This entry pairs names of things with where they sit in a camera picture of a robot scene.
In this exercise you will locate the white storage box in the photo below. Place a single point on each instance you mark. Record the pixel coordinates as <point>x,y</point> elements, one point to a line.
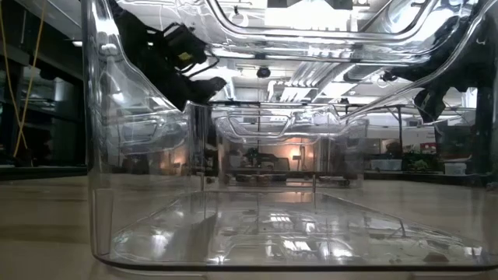
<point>455,168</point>

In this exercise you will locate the black round camera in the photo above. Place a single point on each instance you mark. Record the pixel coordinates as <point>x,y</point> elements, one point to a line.
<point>263,72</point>

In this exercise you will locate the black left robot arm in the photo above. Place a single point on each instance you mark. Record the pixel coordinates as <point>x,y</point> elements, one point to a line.
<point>132,39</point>

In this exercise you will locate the small dark AAA battery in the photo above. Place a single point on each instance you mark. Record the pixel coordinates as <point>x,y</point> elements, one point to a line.
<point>278,178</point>

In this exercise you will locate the red sign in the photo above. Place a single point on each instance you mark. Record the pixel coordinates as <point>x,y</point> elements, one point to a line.
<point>428,147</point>

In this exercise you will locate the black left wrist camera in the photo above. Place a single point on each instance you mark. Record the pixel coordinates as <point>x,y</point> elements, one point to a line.
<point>184,44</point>

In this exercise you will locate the green potted plant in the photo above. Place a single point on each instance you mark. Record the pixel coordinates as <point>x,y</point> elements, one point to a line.
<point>418,165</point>

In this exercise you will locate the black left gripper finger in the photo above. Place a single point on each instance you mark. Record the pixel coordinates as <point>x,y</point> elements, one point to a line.
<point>210,88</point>

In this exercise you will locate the black computer monitor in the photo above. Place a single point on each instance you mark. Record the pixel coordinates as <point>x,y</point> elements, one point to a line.
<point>454,141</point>

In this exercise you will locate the narrow clear plastic bin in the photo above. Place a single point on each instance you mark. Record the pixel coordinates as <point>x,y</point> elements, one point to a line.
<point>249,233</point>

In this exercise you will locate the wide clear plastic bin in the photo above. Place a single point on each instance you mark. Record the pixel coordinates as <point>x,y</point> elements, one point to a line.
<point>350,155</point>

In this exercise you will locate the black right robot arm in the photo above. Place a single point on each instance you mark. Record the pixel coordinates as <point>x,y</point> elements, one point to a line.
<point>467,58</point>

